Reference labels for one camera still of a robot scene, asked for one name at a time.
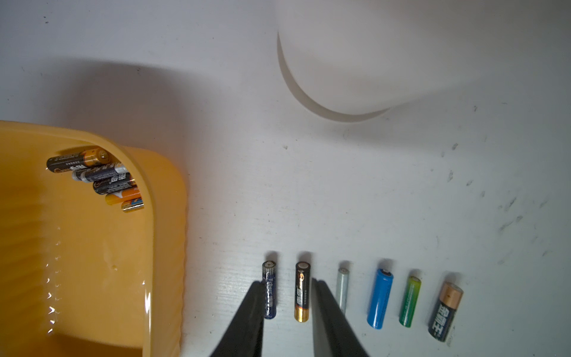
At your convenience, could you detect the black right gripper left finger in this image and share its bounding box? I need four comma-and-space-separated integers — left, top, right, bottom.
211, 281, 266, 356

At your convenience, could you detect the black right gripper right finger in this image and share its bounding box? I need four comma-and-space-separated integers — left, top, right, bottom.
312, 278, 368, 356

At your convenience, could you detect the black gold AAA battery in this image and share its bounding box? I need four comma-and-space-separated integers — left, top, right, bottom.
294, 261, 311, 323

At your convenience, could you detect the pale green white battery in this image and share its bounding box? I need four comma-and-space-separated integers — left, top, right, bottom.
335, 267, 349, 313

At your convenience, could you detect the dark blue AA battery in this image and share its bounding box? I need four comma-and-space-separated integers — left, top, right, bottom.
367, 269, 393, 330

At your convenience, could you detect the copper top black battery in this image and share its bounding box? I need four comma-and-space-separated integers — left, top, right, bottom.
428, 281, 463, 342

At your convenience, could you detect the yellow plastic storage box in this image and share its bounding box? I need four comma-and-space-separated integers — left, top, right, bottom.
1, 121, 187, 356

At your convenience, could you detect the red blue striped AAA battery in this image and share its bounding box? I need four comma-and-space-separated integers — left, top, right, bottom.
121, 197, 144, 213

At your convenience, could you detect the orange battery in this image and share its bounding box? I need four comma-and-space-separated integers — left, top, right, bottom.
105, 187, 141, 205

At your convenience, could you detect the grey black aaa battery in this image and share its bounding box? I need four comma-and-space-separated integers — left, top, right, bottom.
72, 163, 129, 183
93, 173, 136, 195

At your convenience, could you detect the white cup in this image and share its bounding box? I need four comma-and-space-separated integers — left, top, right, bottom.
275, 1, 452, 123

